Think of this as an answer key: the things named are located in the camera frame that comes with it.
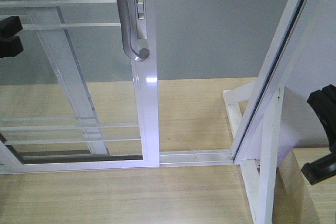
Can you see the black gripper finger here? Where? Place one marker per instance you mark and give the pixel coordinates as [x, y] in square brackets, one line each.
[10, 47]
[323, 103]
[10, 26]
[320, 169]

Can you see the white sliding glass door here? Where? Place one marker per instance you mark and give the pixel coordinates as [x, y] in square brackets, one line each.
[38, 126]

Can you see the grey metal door handle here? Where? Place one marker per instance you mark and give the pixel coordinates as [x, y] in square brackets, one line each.
[128, 33]

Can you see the grey door lock plate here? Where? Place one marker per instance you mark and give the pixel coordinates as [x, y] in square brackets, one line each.
[141, 19]

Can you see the light wooden box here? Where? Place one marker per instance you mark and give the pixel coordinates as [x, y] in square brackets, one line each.
[296, 200]

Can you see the white triangular support brace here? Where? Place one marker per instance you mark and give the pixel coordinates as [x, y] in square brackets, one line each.
[260, 182]

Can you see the fixed white glass panel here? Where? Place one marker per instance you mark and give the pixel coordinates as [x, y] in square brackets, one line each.
[52, 28]

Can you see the white rear support brace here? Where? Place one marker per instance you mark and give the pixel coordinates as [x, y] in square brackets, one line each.
[232, 98]

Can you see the plywood floor platform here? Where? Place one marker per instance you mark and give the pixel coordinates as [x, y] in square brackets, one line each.
[192, 117]

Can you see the aluminium floor track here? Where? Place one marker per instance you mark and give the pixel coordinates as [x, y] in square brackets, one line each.
[196, 158]

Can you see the white door frame post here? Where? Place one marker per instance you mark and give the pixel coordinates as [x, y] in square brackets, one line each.
[301, 58]

